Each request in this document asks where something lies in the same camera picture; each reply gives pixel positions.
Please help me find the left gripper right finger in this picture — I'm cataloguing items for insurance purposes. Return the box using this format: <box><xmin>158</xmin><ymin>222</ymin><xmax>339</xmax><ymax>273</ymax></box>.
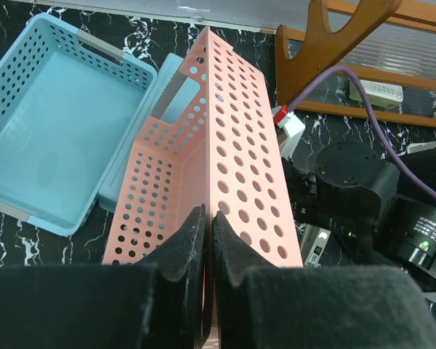
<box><xmin>212</xmin><ymin>214</ymin><xmax>436</xmax><ymax>348</ymax></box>

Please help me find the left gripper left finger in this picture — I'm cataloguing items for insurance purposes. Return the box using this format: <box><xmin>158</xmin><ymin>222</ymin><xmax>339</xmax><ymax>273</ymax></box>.
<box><xmin>0</xmin><ymin>206</ymin><xmax>206</xmax><ymax>348</ymax></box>

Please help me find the pink perforated plastic basket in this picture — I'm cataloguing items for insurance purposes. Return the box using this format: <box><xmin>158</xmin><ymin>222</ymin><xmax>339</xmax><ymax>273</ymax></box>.
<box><xmin>103</xmin><ymin>28</ymin><xmax>302</xmax><ymax>340</ymax></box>

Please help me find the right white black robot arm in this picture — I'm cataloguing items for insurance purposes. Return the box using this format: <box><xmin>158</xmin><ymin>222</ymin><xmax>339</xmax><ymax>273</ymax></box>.
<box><xmin>283</xmin><ymin>140</ymin><xmax>436</xmax><ymax>292</ymax></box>

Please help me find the small white red box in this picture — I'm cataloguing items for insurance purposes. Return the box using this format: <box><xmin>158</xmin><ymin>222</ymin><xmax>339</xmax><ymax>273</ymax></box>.
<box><xmin>360</xmin><ymin>79</ymin><xmax>404</xmax><ymax>109</ymax></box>

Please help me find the orange wooden shelf rack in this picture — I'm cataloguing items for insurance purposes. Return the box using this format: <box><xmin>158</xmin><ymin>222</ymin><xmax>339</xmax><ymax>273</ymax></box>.
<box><xmin>275</xmin><ymin>1</ymin><xmax>436</xmax><ymax>128</ymax></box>

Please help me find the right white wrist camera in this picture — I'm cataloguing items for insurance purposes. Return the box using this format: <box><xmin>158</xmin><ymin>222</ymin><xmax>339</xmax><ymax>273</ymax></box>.
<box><xmin>272</xmin><ymin>105</ymin><xmax>305</xmax><ymax>159</ymax></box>

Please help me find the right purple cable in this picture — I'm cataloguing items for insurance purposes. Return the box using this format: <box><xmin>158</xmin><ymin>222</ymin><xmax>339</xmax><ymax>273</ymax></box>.
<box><xmin>288</xmin><ymin>65</ymin><xmax>436</xmax><ymax>219</ymax></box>

